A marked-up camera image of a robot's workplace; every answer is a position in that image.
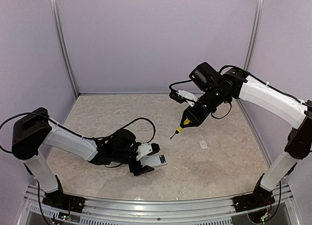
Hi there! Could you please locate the yellow handled screwdriver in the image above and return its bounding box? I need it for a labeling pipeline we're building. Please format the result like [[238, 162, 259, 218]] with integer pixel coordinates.
[[170, 118, 191, 140]]

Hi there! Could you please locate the left aluminium frame post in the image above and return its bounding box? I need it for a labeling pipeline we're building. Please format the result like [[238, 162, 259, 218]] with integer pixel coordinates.
[[50, 0, 80, 99]]

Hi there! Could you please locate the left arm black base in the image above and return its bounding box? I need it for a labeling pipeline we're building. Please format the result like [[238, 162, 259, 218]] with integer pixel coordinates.
[[42, 175, 85, 213]]

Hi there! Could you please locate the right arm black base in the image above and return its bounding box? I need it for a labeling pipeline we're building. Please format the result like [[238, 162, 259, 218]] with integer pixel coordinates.
[[233, 174, 275, 212]]

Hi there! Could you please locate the white remote control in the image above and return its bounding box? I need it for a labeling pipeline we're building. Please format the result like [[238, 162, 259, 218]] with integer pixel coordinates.
[[141, 154, 168, 168]]

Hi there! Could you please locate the aluminium frame post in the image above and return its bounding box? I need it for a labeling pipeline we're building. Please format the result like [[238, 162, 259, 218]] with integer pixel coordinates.
[[50, 0, 80, 99], [243, 0, 264, 71]]

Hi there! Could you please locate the white battery cover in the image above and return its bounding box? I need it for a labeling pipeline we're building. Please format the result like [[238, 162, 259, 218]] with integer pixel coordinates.
[[199, 141, 208, 149]]

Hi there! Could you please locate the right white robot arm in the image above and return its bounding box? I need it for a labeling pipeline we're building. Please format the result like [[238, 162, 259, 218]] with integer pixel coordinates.
[[176, 62, 312, 207]]

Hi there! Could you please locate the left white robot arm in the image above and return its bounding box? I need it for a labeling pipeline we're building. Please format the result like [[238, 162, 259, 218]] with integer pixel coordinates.
[[12, 107, 160, 208]]

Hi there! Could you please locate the front aluminium rail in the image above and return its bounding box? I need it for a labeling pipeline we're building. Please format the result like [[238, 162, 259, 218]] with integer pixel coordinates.
[[17, 184, 301, 225]]

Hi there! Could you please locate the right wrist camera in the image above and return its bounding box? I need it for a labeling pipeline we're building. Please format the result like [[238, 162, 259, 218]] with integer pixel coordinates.
[[169, 62, 221, 107]]

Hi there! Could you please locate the right aluminium frame post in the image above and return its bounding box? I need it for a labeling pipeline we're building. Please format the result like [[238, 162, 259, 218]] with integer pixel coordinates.
[[243, 0, 264, 71]]

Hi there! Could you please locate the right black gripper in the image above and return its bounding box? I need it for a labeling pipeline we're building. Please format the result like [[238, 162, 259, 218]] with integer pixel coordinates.
[[180, 84, 229, 127]]

